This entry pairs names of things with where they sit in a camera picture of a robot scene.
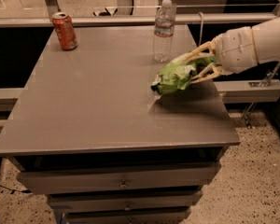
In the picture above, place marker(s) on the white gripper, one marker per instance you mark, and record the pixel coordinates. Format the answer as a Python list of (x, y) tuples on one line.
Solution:
[(237, 49)]

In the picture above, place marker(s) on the green rice chip bag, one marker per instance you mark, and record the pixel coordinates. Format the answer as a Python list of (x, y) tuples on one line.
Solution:
[(178, 73)]

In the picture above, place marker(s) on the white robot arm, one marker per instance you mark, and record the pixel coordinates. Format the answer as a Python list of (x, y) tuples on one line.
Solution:
[(267, 41)]

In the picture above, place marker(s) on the clear plastic water bottle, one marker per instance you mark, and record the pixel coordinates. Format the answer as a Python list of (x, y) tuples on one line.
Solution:
[(163, 31)]

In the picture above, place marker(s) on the grey metal railing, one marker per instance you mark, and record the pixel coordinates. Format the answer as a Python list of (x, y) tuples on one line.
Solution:
[(141, 20)]

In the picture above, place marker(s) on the grey drawer cabinet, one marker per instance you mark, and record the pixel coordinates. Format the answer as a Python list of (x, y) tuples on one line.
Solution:
[(88, 132)]

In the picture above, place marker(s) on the orange soda can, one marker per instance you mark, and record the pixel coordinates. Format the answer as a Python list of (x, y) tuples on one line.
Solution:
[(64, 30)]

